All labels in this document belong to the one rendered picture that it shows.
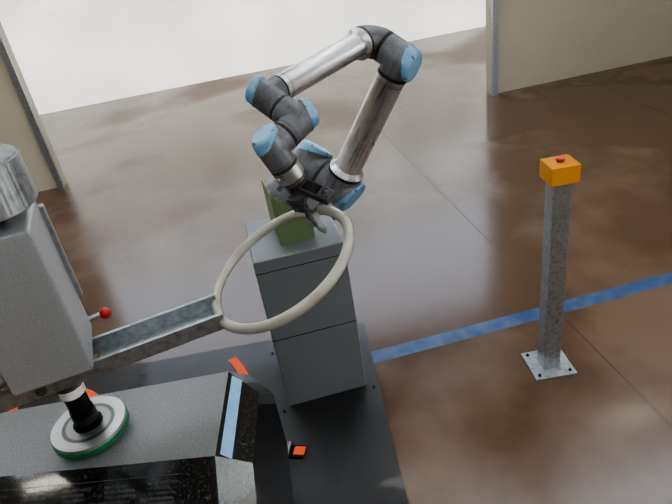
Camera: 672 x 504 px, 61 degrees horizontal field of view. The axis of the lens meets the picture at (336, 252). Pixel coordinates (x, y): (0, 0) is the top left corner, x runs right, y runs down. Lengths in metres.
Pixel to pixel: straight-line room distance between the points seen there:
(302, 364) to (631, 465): 1.44
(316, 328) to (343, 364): 0.27
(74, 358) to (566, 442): 1.99
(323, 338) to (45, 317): 1.47
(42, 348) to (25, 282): 0.19
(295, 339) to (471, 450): 0.91
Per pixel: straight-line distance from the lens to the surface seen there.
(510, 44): 7.06
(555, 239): 2.61
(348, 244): 1.58
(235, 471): 1.74
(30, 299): 1.53
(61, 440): 1.89
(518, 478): 2.61
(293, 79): 1.84
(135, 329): 1.77
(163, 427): 1.85
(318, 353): 2.76
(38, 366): 1.63
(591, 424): 2.84
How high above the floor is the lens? 2.06
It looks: 30 degrees down
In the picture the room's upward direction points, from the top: 9 degrees counter-clockwise
